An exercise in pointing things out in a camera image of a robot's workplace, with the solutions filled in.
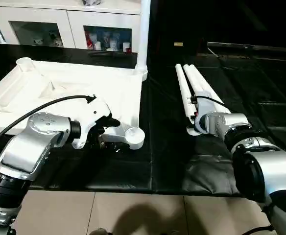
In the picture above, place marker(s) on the white plastic table leg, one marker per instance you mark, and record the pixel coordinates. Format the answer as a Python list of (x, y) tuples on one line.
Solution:
[(184, 93), (199, 85), (144, 34), (209, 90)]

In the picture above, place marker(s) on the white compartment tray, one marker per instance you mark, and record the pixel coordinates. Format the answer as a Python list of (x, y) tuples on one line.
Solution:
[(59, 88)]

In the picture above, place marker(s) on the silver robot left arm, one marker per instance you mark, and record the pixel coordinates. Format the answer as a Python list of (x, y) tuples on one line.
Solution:
[(35, 142)]

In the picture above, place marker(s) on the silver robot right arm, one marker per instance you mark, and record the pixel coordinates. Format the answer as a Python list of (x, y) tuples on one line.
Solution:
[(260, 156)]

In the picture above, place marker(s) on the black work mat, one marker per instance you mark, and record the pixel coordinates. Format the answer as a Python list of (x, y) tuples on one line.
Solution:
[(192, 161)]

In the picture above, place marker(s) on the small tan tag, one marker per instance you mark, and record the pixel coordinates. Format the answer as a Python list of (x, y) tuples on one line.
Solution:
[(178, 44)]

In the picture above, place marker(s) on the long black bar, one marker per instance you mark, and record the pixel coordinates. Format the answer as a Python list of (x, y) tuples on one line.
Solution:
[(255, 46)]

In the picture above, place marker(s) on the small red bottle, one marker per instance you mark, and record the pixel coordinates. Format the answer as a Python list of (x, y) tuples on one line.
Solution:
[(89, 41)]

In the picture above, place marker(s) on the white glass-door cabinet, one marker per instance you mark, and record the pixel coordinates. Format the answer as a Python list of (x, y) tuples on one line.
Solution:
[(59, 22)]

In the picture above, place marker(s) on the silver crumpled object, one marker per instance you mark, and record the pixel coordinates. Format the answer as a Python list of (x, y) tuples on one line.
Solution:
[(92, 2)]

